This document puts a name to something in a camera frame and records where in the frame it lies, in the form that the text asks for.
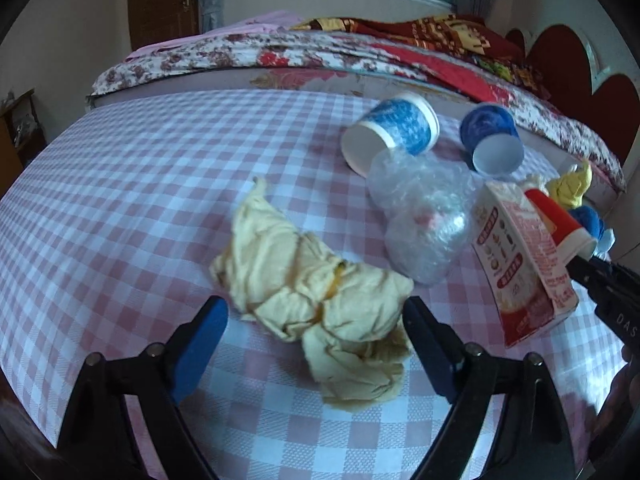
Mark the bed with floral blanket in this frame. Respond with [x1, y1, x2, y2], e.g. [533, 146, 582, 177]
[92, 27, 626, 191]

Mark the bed with floral bedding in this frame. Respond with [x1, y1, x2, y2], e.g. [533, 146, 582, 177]
[87, 62, 626, 196]

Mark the blue patterned paper cup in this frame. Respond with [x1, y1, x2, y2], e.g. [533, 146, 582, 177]
[341, 92, 441, 177]

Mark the red and white paper cup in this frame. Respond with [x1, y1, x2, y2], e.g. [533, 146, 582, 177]
[524, 188, 598, 266]

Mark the yellow knitted cloth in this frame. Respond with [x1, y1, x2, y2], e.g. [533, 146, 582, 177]
[545, 160, 593, 209]

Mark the brown wooden door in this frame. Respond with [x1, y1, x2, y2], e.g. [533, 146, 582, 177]
[127, 0, 201, 53]

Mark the clear plastic bag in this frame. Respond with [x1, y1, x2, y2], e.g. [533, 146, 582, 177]
[367, 150, 483, 287]

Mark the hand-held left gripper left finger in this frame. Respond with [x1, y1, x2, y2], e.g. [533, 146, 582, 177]
[57, 295, 231, 480]

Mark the red printed blanket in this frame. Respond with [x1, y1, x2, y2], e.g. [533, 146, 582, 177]
[290, 14, 551, 103]

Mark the small dark blue paper cup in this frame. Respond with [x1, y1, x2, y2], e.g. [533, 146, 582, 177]
[459, 102, 525, 176]

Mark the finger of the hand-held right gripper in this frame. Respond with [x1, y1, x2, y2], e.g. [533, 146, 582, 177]
[566, 255, 613, 306]

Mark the red and white carton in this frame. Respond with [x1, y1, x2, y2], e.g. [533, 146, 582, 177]
[470, 181, 581, 350]

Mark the red scalloped headboard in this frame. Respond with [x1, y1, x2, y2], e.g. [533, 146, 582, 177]
[502, 22, 640, 181]

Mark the white crumpled tissue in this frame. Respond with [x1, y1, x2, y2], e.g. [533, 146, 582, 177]
[520, 172, 551, 193]

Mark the blue knitted cloth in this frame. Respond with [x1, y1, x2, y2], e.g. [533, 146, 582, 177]
[570, 206, 616, 256]

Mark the wooden side cabinet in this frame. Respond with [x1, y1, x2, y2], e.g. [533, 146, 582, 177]
[0, 89, 48, 186]

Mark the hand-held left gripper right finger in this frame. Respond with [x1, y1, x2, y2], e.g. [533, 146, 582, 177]
[401, 296, 576, 480]

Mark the pink bed sheet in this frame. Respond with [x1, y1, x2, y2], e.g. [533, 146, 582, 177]
[127, 9, 301, 61]

